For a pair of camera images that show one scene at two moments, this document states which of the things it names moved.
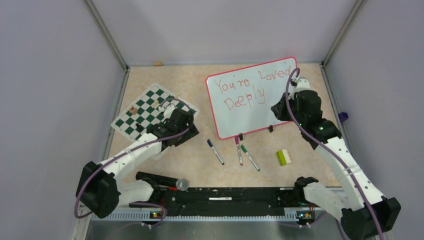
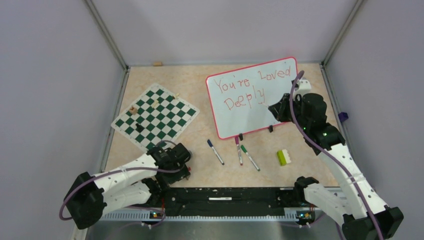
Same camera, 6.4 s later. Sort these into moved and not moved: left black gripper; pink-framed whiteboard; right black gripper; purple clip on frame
Moved: left black gripper
Not moved: pink-framed whiteboard; right black gripper; purple clip on frame
